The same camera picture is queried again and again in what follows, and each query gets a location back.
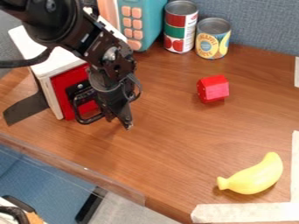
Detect red block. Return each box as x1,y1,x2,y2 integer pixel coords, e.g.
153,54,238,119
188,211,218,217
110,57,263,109
195,74,232,105

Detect teal toy microwave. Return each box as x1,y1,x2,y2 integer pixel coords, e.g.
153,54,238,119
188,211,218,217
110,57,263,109
95,0,170,53

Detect yellow can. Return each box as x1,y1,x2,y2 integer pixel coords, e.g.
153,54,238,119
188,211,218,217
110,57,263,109
193,17,233,60

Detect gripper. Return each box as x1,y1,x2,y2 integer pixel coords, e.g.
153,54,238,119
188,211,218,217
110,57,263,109
86,66,144,131

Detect yellow toy banana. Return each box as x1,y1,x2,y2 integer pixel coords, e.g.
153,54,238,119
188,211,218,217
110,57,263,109
216,151,285,196

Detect red and green can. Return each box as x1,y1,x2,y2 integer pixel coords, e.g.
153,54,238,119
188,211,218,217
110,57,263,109
162,0,200,54

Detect black tape strip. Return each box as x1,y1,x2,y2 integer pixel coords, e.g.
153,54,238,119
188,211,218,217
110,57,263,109
2,71,51,127

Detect drawer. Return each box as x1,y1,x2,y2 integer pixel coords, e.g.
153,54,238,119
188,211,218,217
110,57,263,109
49,62,108,125

